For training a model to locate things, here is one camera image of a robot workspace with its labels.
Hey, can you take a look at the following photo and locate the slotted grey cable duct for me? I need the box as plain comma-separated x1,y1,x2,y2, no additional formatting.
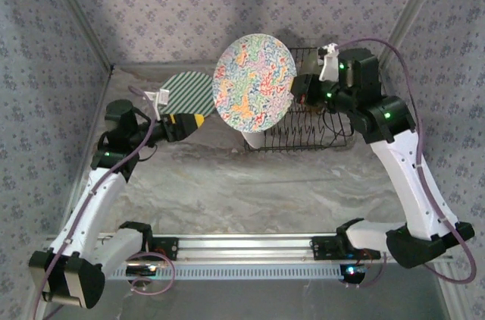
105,265,348,281

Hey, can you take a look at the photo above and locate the black wire dish rack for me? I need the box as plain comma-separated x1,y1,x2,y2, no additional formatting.
244,45,355,153

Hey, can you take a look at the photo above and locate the white plate with striped rim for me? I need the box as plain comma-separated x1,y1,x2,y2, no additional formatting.
242,128,274,151

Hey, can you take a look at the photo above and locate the aluminium mounting rail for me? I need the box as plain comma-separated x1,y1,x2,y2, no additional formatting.
41,234,454,264

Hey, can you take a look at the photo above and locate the aluminium frame post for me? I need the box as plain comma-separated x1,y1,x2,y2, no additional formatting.
39,0,115,73
377,0,454,67

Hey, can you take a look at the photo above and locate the grey metal sheet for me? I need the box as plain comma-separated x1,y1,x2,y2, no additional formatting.
47,278,452,320

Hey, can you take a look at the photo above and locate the green striped plate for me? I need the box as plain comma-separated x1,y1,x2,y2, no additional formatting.
161,71,217,116

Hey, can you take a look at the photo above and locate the black controller board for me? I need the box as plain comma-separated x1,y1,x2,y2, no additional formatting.
126,263,157,278
339,263,367,285

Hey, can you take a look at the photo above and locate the purple cable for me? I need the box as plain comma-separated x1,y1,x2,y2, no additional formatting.
339,37,477,290
33,85,176,320

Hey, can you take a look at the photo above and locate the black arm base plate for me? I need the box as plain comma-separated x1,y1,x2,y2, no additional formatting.
311,235,382,262
143,235,180,262

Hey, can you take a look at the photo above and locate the multicolour squiggle pattern plate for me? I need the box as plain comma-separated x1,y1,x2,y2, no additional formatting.
212,33,297,133

